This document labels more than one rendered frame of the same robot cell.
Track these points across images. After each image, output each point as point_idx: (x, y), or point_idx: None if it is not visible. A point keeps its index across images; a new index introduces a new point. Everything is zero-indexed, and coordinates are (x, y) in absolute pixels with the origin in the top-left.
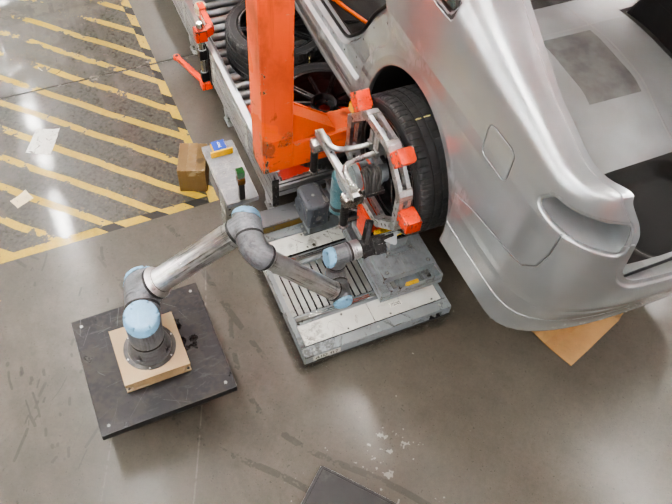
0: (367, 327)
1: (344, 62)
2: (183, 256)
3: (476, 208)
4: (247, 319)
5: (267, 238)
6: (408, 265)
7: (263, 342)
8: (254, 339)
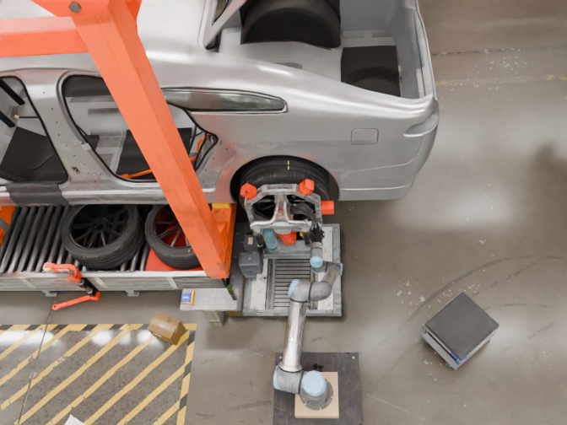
0: None
1: None
2: (294, 338)
3: (361, 167)
4: None
5: (247, 303)
6: None
7: (315, 334)
8: (311, 338)
